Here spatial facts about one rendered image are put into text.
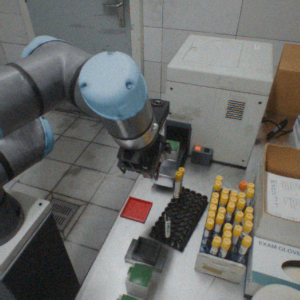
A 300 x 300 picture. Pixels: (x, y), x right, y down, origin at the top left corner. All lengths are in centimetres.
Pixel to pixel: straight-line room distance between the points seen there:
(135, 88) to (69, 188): 178
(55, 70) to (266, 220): 49
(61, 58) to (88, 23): 195
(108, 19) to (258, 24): 104
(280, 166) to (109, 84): 61
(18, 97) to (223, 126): 60
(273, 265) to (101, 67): 50
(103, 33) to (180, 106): 156
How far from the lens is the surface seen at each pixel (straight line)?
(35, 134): 68
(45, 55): 40
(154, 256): 67
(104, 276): 67
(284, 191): 79
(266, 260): 64
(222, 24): 208
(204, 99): 79
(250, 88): 76
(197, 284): 66
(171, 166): 80
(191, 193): 77
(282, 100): 120
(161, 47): 221
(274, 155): 81
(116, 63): 34
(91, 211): 190
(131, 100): 33
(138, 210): 75
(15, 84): 35
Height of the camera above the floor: 147
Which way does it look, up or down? 41 degrees down
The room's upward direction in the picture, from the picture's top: straight up
